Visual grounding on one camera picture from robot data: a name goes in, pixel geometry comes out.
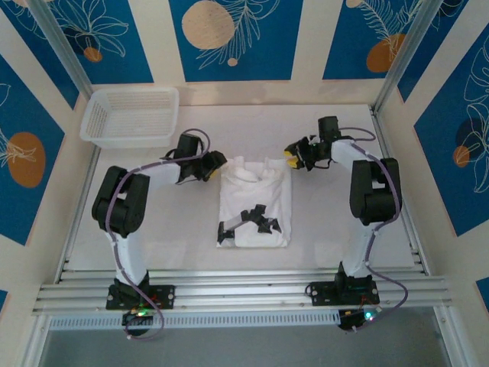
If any white plastic basket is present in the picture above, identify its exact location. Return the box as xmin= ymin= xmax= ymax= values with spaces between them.
xmin=79 ymin=86 xmax=180 ymax=150

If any right aluminium frame post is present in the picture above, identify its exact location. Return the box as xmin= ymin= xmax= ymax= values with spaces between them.
xmin=372 ymin=0 xmax=439 ymax=115

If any left aluminium frame post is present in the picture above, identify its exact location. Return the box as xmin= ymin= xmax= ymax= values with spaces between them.
xmin=28 ymin=0 xmax=96 ymax=101

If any aluminium mounting rail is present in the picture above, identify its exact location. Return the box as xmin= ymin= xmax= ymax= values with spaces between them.
xmin=32 ymin=268 xmax=455 ymax=317

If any right controller board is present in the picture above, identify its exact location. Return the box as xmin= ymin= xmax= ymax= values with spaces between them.
xmin=338 ymin=307 xmax=383 ymax=333

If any white t-shirt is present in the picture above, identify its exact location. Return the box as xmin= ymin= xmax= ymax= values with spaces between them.
xmin=215 ymin=154 xmax=294 ymax=249

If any thin black right gripper wire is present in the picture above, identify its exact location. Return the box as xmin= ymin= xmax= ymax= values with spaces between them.
xmin=305 ymin=158 xmax=334 ymax=172

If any controller board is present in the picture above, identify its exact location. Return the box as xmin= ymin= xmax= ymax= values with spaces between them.
xmin=121 ymin=308 xmax=154 ymax=338
xmin=338 ymin=307 xmax=383 ymax=333

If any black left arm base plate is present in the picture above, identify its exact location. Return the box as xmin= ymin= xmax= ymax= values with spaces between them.
xmin=105 ymin=284 xmax=176 ymax=311

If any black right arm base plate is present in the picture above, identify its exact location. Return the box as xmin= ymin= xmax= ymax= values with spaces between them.
xmin=306 ymin=281 xmax=382 ymax=307

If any left aluminium table side rail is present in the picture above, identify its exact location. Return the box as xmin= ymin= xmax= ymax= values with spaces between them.
xmin=56 ymin=147 xmax=102 ymax=277

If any white slotted cable duct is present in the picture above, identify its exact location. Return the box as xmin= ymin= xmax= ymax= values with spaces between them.
xmin=47 ymin=310 xmax=342 ymax=331

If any aluminium frame post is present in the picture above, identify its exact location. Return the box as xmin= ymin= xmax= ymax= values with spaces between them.
xmin=28 ymin=0 xmax=96 ymax=101
xmin=372 ymin=0 xmax=439 ymax=115

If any left controller board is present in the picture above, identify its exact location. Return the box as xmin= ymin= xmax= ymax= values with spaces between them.
xmin=121 ymin=308 xmax=154 ymax=338

